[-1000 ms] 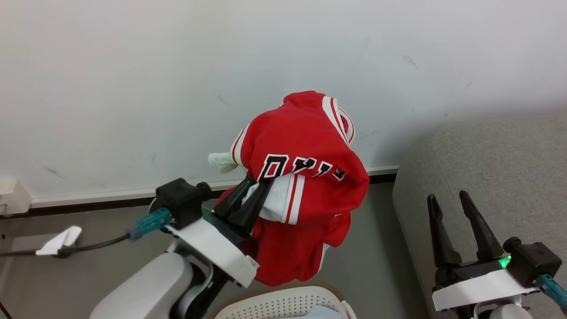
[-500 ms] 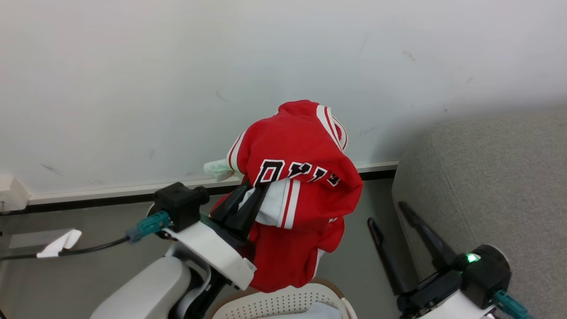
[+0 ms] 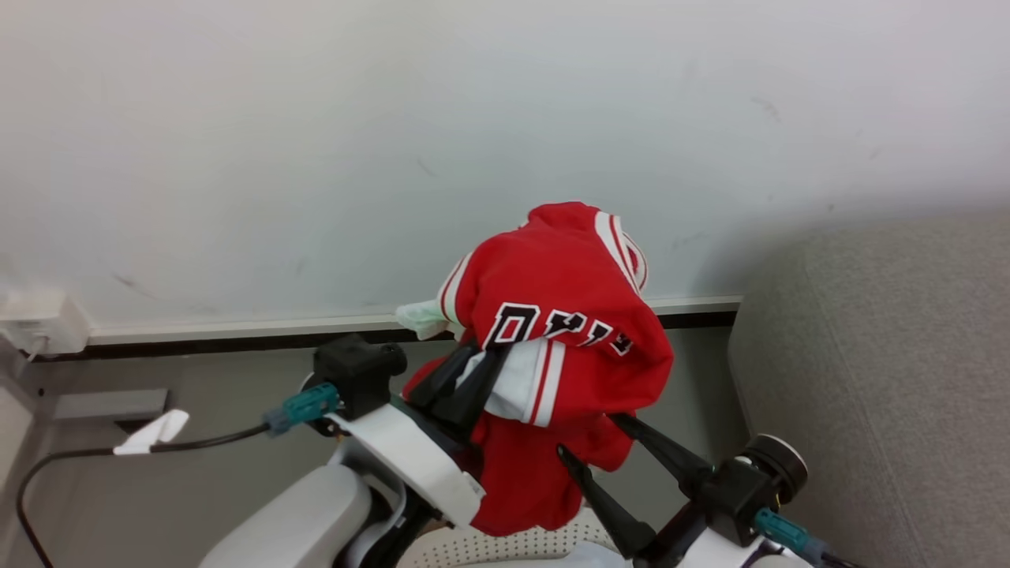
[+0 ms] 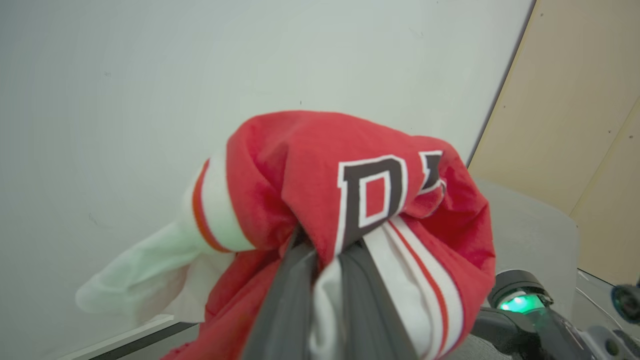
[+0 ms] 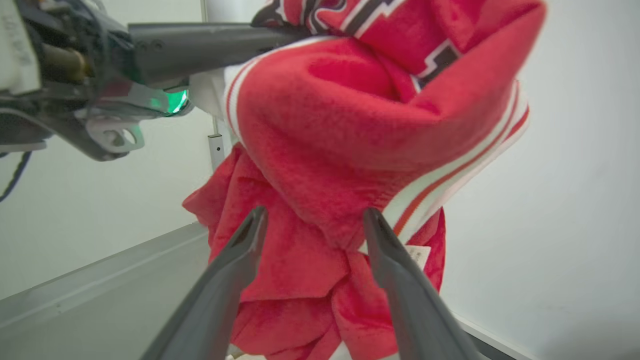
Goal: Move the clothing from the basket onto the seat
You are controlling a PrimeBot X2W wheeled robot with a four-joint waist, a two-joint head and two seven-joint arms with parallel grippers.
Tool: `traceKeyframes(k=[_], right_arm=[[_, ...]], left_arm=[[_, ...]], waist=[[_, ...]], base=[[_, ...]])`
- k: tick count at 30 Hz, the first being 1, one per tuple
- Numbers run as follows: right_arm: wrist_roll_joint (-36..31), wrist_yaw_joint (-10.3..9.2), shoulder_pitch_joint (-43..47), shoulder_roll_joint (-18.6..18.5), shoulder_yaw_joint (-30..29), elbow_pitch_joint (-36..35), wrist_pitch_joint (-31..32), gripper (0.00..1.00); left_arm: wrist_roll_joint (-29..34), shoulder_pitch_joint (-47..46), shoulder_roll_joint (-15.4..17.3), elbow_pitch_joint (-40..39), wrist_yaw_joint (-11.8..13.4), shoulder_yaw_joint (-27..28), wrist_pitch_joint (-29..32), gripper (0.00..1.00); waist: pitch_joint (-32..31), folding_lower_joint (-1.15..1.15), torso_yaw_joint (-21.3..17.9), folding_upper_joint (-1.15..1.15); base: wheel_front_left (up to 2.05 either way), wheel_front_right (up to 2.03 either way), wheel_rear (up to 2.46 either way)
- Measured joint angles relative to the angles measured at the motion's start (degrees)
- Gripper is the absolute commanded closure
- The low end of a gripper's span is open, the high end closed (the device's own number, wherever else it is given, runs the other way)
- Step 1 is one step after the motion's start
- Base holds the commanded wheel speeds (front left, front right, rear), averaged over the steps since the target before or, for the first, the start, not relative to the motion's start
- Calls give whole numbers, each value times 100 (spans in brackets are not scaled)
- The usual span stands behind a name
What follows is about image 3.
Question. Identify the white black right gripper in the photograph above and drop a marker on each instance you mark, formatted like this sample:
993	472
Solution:
694	548

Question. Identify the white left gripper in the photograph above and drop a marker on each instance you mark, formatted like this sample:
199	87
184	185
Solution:
410	454

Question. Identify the red jersey with white stripes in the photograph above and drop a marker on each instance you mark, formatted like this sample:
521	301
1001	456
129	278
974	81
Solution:
552	300

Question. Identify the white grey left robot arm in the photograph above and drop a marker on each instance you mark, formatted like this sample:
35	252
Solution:
292	521

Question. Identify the white perforated laundry basket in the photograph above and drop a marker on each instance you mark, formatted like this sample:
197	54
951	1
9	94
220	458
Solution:
505	551

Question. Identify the pale green cloth piece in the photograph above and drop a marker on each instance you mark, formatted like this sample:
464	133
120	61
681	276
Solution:
422	318

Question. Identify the white black baseboard strip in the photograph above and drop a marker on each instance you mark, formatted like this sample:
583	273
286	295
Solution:
237	331

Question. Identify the grey fabric sofa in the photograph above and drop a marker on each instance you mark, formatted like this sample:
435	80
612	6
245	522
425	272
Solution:
884	394

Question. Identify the grey floor socket box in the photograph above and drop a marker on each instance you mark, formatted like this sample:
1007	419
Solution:
110	405

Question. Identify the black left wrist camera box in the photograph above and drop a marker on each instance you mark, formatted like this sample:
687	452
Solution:
359	371

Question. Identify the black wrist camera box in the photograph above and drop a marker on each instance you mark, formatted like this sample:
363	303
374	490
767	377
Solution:
750	481
359	371

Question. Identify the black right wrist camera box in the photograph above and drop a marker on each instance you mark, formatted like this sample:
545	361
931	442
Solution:
750	481

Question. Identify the white wall power adapter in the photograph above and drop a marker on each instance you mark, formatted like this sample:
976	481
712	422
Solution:
43	319

